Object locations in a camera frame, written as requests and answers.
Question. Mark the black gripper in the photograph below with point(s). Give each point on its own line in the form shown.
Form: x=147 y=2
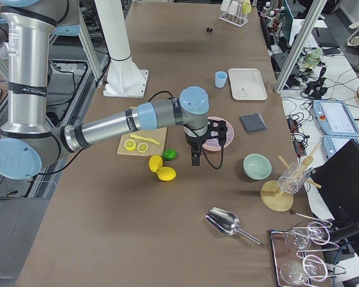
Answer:
x=192 y=143

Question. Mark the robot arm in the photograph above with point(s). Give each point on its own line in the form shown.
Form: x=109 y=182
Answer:
x=27 y=144

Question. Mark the metal ice scoop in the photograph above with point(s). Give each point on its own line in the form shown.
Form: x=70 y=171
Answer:
x=227 y=223

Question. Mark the blue plastic cup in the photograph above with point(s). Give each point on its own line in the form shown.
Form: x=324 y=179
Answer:
x=220 y=79

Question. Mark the wooden cup tree stand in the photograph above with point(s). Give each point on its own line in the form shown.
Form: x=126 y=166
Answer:
x=280 y=201

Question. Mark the pink bowl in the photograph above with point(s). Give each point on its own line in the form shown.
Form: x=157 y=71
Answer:
x=212 y=144

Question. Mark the green lime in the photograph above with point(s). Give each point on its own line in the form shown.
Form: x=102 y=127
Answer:
x=169 y=154

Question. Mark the yellow lemon lower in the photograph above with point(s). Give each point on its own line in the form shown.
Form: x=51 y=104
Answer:
x=166 y=173

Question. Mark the yellow lemon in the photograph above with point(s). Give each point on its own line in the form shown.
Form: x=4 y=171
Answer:
x=166 y=173
x=155 y=163

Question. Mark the yellow lemon upper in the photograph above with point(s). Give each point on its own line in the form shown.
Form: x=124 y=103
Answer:
x=155 y=163

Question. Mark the wooden cutting board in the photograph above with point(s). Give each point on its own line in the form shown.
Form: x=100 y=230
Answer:
x=153 y=149

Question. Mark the yellow plastic knife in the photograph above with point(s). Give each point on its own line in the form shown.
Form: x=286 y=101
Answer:
x=151 y=140

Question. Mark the lemon slice right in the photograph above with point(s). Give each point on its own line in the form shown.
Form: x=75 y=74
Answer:
x=142 y=147

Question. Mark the lemon slice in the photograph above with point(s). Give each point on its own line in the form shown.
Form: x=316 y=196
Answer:
x=130 y=145
x=142 y=147

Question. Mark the green bowl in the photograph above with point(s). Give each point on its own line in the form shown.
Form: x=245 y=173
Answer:
x=257 y=166

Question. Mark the grey folded cloth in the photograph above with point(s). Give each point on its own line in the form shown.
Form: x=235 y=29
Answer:
x=253 y=122

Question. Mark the lemon slice left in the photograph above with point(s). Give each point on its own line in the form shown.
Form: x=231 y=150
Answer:
x=130 y=145

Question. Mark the cream rabbit tray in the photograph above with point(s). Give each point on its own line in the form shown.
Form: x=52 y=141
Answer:
x=247 y=84

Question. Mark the clear textured glass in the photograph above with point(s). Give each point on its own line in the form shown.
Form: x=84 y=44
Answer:
x=294 y=178

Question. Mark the teach pendant lower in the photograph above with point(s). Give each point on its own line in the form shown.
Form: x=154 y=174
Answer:
x=332 y=143

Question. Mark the teach pendant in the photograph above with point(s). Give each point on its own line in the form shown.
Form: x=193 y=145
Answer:
x=332 y=143
x=334 y=118

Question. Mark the wine glass upper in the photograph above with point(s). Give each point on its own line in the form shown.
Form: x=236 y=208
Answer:
x=301 y=238

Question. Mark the teach pendant upper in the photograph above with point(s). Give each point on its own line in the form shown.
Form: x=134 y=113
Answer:
x=334 y=118

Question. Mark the metal wine glass rack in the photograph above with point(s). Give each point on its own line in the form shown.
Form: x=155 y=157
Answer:
x=282 y=254

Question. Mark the black monitor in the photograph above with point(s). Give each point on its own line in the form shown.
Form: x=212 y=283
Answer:
x=339 y=180

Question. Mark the wine glass lower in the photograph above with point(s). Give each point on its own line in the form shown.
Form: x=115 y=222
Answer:
x=310 y=270

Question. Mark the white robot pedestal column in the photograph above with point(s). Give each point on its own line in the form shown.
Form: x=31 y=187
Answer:
x=124 y=78

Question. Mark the white wire cup rack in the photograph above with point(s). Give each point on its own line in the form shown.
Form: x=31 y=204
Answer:
x=235 y=12

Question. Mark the aluminium frame post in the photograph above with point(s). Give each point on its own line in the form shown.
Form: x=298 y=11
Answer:
x=306 y=29

